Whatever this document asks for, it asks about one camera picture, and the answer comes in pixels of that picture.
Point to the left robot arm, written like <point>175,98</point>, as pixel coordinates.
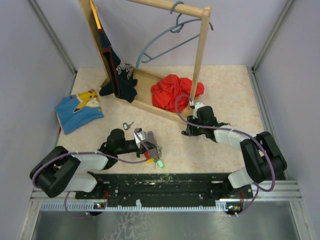
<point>64,171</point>

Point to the key with green tag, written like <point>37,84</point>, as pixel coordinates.
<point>159,163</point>

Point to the wooden clothes rack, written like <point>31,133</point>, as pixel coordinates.
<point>146,78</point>

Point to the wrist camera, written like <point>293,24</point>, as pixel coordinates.
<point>139,136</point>
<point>196,105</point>

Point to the key with grey tag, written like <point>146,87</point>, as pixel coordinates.
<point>127,126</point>

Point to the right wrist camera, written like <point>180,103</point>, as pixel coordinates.
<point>196,105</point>

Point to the navy blue shirt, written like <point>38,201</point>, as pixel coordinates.
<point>121,75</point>

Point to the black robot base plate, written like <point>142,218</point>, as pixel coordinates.
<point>167,190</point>

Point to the red crumpled cloth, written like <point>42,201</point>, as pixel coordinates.
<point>165,92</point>

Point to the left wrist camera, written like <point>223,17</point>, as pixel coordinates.
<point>139,136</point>

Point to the key with red tag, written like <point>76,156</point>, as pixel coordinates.
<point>147,155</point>

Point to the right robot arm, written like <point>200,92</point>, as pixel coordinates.
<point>262,157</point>

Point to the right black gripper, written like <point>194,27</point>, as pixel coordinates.
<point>191,131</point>

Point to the grey key organiser plate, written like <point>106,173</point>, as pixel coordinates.
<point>155,151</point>

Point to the teal plastic hanger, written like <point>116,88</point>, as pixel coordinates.
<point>160,37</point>

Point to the blue Pikachu shirt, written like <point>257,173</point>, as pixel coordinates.
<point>77,110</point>

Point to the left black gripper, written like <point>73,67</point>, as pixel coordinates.
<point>137,152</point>

